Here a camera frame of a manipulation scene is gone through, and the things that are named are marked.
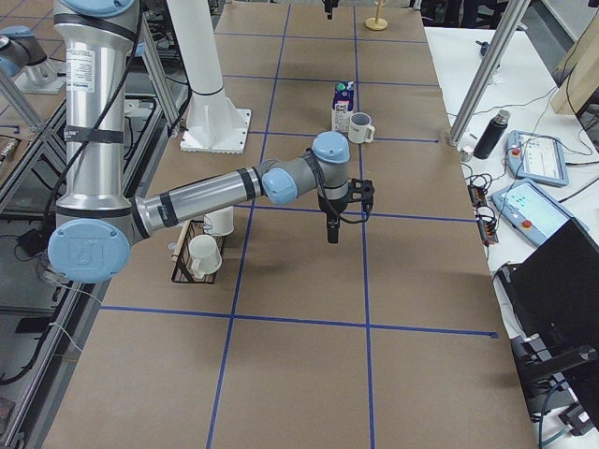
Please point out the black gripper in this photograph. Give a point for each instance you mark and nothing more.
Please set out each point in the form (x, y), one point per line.
(333, 206)
(328, 5)

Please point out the blue white milk carton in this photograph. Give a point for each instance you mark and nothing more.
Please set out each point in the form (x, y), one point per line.
(342, 106)

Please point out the white ribbed mug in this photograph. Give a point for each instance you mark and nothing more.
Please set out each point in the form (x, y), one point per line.
(361, 129)

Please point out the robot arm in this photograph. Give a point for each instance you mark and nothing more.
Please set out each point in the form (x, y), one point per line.
(119, 109)

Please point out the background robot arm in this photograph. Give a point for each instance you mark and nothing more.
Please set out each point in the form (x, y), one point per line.
(25, 62)

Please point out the white upright cup in rack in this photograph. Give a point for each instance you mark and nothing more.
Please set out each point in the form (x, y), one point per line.
(219, 223)

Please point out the wooden stand with base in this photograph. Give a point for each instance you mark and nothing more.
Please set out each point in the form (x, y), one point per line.
(377, 22)

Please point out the brown paper table mat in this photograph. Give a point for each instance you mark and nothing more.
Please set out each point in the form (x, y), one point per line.
(391, 338)

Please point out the black power strip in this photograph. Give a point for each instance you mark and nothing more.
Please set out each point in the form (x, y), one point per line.
(485, 216)

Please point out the black water bottle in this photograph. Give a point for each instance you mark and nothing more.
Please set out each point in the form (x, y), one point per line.
(492, 134)

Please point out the teach pendant near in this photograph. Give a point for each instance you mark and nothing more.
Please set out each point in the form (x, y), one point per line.
(525, 207)

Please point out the teach pendant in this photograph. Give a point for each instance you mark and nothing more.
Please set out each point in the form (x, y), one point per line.
(525, 207)
(536, 157)

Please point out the teach pendant far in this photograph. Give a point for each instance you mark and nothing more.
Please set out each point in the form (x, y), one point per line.
(536, 157)

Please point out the black laptop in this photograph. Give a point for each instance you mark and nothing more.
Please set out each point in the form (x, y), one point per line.
(554, 295)

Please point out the black wire cup rack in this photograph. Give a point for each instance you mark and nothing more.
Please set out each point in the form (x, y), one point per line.
(182, 261)

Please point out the white camera mast pedestal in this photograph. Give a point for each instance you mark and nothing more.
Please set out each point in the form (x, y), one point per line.
(213, 123)

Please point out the aluminium frame post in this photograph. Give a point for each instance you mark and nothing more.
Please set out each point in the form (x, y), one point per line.
(498, 44)

